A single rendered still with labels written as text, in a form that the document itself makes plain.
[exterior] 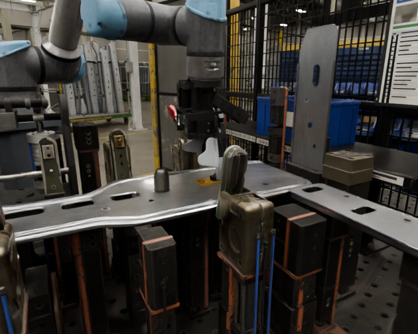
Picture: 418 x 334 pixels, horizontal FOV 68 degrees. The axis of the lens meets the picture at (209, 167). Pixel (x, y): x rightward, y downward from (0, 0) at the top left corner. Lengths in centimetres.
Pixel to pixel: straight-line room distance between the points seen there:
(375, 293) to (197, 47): 73
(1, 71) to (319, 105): 88
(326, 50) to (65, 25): 73
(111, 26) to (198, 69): 17
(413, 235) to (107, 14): 59
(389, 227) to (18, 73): 101
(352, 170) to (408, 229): 20
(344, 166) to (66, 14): 85
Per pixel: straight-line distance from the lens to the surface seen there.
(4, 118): 75
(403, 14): 104
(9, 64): 110
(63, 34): 109
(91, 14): 61
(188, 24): 64
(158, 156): 388
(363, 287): 96
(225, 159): 50
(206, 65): 62
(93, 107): 870
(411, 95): 100
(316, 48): 83
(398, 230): 57
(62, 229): 55
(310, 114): 83
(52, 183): 74
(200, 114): 63
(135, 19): 62
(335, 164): 75
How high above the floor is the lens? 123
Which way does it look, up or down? 16 degrees down
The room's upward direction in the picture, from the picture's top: straight up
